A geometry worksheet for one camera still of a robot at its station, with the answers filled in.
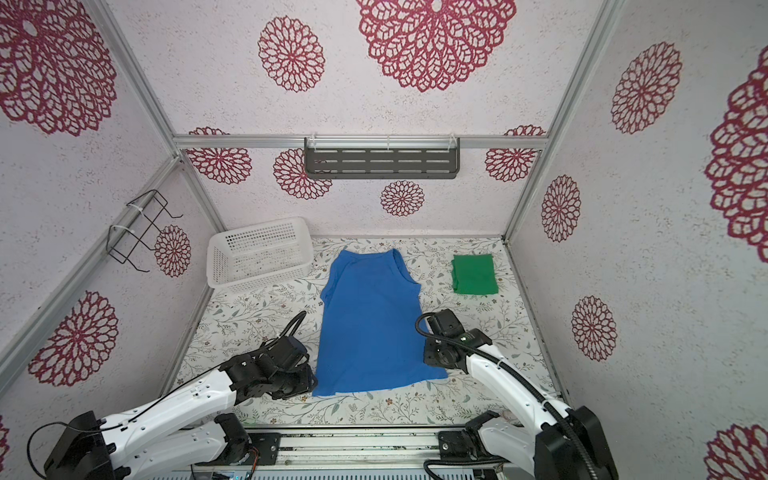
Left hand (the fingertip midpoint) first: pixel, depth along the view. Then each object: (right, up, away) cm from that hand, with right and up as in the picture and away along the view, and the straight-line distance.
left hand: (313, 389), depth 80 cm
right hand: (+32, +9, +4) cm, 34 cm away
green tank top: (+52, +30, +29) cm, 67 cm away
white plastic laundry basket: (-29, +37, +36) cm, 60 cm away
